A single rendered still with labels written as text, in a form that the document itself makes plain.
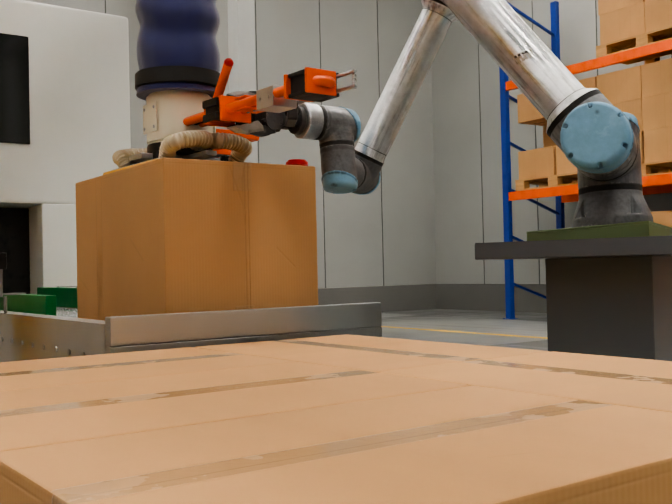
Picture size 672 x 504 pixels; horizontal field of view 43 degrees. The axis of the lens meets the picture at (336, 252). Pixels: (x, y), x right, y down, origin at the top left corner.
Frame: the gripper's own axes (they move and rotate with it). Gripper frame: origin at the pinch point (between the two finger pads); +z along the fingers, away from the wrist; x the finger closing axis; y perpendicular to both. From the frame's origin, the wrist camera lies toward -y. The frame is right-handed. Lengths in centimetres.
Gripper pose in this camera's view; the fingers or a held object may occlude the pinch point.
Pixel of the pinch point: (232, 111)
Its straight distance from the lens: 205.1
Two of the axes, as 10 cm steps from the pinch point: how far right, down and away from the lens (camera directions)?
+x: -0.1, -10.0, 0.1
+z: -8.1, 0.0, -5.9
